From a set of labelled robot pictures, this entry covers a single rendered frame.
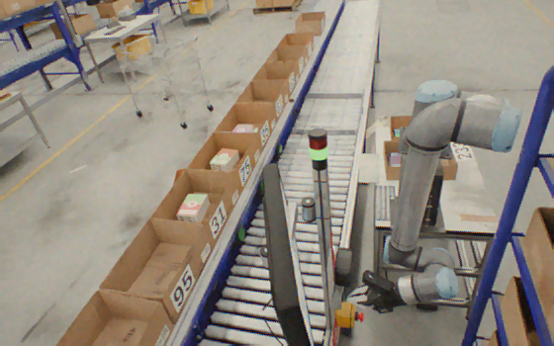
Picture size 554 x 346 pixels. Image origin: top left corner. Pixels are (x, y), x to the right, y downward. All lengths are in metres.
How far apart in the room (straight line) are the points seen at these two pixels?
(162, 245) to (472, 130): 1.44
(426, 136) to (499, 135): 0.17
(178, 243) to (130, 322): 0.42
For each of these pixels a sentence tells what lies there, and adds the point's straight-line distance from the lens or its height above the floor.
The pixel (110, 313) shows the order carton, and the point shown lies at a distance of 1.75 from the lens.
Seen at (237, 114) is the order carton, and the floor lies 0.96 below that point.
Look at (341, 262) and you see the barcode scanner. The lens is 1.40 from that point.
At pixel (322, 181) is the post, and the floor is 1.51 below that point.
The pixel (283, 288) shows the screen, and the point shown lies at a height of 1.55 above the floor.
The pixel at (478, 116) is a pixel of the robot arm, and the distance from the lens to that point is 1.05.
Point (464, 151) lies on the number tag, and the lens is 2.39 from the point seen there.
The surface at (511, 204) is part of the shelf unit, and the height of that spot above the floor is 1.63.
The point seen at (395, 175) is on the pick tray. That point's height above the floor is 0.79.
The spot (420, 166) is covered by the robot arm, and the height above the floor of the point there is 1.50.
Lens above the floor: 2.17
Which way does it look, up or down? 35 degrees down
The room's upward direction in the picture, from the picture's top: 10 degrees counter-clockwise
